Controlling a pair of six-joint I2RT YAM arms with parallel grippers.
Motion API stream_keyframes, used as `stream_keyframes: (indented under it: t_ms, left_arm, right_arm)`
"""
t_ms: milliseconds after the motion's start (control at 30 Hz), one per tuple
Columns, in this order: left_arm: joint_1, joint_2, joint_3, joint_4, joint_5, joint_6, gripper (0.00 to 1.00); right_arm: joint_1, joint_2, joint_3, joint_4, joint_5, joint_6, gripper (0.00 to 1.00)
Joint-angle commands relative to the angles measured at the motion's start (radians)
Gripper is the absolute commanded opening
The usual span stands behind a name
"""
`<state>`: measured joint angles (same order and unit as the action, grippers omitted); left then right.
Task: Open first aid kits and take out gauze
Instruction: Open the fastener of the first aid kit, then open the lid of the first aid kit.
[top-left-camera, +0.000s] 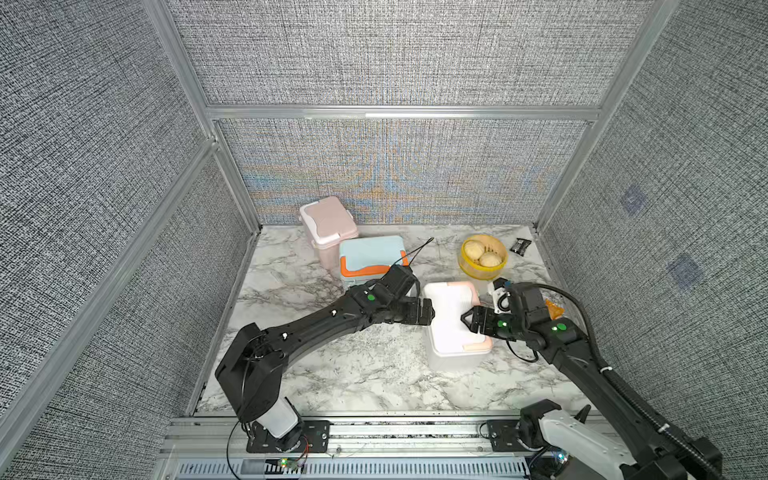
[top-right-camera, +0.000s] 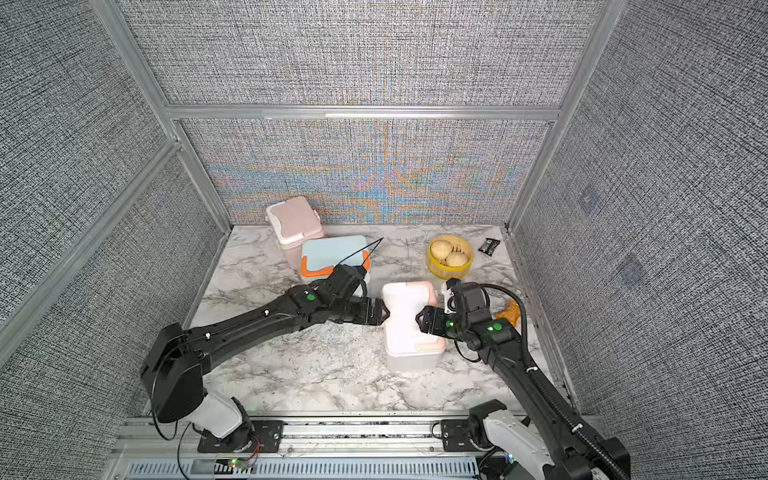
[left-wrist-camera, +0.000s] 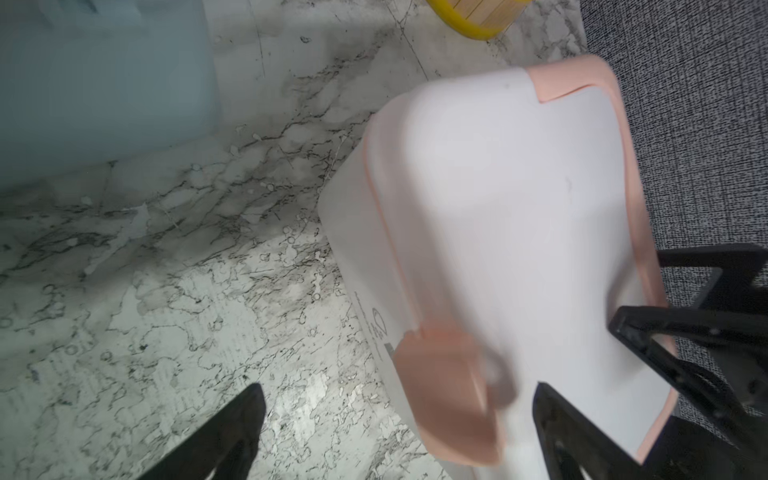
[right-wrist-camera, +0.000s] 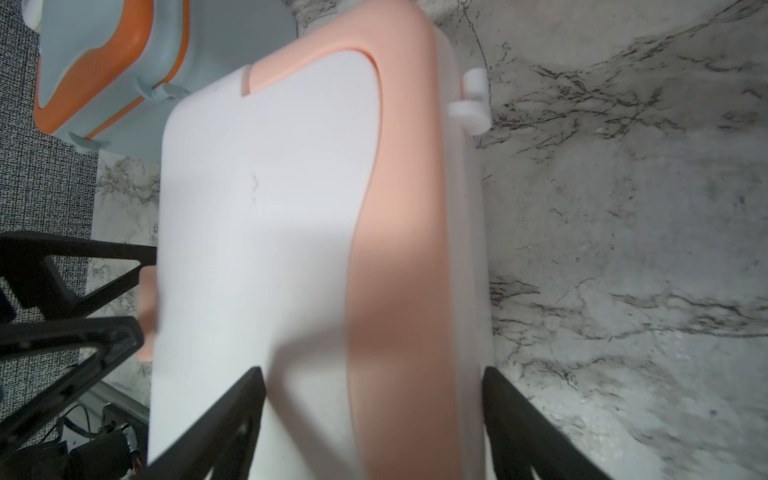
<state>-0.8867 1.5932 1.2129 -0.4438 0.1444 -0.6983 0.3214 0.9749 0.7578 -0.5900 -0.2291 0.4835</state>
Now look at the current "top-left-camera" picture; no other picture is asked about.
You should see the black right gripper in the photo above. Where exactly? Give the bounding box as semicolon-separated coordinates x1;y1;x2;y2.
459;306;528;345

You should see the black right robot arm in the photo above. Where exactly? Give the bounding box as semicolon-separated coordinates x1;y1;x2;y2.
461;279;723;479

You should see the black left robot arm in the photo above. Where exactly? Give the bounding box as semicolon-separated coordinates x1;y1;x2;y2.
215;264;435;452

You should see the blue orange first aid box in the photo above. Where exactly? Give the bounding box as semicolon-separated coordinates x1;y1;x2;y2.
339;235;409;289

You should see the pink first aid box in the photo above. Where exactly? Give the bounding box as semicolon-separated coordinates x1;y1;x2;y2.
299;196;359;270

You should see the beige bun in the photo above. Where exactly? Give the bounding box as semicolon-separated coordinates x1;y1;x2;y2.
463;240;486;261
478;251;502;268

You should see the yellow bamboo steamer basket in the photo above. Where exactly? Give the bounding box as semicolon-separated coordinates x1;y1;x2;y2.
458;234;508;281

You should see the orange small object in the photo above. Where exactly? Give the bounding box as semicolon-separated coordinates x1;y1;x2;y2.
545;299;565;321

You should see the small black wrapper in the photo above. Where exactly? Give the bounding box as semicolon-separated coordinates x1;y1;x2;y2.
510;238;533;257

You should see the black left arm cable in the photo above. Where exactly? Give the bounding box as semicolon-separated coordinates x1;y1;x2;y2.
389;236;436;268

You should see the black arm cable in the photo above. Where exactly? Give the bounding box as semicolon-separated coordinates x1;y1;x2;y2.
509;281;601;365
389;236;436;268

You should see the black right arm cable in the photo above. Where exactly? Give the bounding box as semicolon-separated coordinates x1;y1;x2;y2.
509;281;601;365

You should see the aluminium front rail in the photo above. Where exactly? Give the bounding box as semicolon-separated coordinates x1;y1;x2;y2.
151;411;568;479

